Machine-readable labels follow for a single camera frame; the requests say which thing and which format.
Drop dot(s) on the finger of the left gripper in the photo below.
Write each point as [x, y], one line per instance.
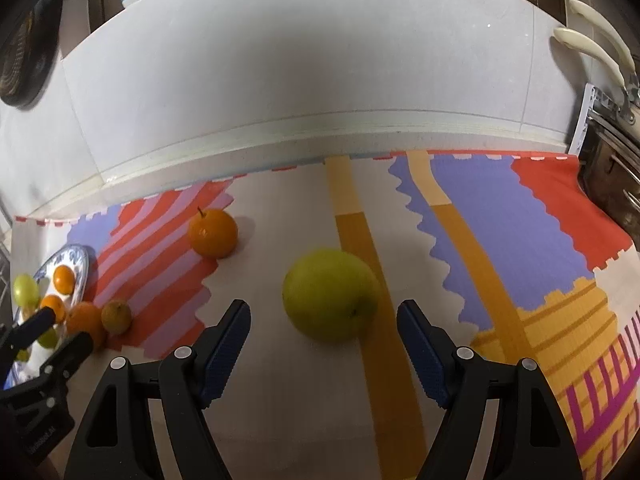
[67, 354]
[20, 337]

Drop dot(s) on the green tomato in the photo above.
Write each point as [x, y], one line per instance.
[49, 339]

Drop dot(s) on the orange with stem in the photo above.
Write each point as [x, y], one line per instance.
[213, 233]

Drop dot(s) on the large green apple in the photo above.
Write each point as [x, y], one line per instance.
[25, 291]

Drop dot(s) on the metal mesh strainer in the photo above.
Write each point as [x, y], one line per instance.
[14, 56]

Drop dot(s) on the orange tangerine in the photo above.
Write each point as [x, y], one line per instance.
[64, 280]
[56, 304]

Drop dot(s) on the small brownish pear fruit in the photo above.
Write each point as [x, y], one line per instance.
[116, 317]

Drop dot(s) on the cream knife handle upper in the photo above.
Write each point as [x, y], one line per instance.
[598, 21]

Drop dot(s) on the white knife block holder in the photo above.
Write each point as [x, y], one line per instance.
[599, 108]

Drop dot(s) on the black hanging pan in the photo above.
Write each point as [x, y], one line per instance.
[43, 47]

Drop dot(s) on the yellow-green apple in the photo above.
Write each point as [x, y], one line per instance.
[330, 296]

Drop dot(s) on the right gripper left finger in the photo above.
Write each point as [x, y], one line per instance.
[115, 438]

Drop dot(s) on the blue white porcelain plate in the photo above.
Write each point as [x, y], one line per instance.
[76, 257]

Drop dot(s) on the small green fruit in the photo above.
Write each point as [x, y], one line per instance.
[22, 356]

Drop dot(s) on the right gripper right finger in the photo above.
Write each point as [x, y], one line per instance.
[531, 438]

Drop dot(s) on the cream knife handle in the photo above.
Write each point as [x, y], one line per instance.
[598, 21]
[581, 43]

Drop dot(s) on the cream knife handle lower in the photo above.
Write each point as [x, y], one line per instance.
[581, 43]

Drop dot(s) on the stainless steel pot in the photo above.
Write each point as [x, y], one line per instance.
[610, 173]

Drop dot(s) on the colourful patterned table mat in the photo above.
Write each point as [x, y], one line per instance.
[504, 252]

